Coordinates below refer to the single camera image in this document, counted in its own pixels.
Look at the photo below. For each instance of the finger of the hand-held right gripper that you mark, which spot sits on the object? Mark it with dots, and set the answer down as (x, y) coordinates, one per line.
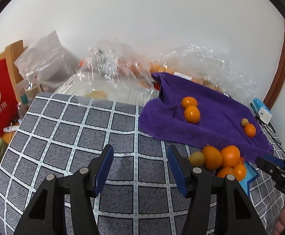
(267, 165)
(274, 158)

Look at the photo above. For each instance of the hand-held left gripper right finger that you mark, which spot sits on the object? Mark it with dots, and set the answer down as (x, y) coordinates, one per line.
(179, 172)

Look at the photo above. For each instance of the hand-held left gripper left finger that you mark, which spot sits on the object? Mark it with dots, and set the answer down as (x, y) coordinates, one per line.
(104, 167)

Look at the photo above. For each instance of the large yellow-green plum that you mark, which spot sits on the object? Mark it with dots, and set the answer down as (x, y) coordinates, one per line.
(197, 158)

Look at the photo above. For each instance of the red cherry tomato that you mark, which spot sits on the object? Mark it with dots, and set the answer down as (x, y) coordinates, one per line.
(242, 160)

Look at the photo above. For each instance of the large orange tangerine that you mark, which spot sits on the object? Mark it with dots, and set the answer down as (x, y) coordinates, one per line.
(212, 157)
(230, 156)

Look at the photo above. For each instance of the small yellow-green plum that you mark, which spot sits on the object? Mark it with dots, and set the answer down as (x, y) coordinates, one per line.
(244, 122)

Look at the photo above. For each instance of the purple towel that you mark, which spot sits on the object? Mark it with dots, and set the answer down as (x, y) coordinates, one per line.
(218, 117)

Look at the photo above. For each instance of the blue star patch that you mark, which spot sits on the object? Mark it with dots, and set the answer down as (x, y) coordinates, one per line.
(249, 176)

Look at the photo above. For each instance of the blue and white box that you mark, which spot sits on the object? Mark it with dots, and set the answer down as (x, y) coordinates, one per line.
(262, 110)

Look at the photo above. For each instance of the grey checked tablecloth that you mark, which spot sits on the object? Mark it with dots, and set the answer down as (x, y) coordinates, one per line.
(59, 139)

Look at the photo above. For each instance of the wooden side table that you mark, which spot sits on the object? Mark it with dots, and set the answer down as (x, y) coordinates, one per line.
(10, 135)

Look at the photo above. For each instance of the white tube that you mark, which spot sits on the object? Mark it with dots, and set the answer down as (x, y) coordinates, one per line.
(10, 128)

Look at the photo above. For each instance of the bagged tangerine pile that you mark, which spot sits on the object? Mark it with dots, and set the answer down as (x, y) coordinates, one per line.
(157, 69)

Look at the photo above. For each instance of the small clear plastic bag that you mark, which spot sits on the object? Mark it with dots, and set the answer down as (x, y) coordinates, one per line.
(113, 61)

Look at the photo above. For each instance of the large clear plastic bag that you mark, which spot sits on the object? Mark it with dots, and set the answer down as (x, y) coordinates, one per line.
(201, 63)

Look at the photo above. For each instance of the white plastic bag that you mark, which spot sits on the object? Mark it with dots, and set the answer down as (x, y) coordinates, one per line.
(47, 58)

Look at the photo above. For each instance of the wooden chair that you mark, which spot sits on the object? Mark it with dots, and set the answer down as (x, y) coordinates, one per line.
(13, 56)

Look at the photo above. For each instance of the brown wooden door frame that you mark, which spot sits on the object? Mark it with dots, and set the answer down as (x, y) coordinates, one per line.
(283, 66)

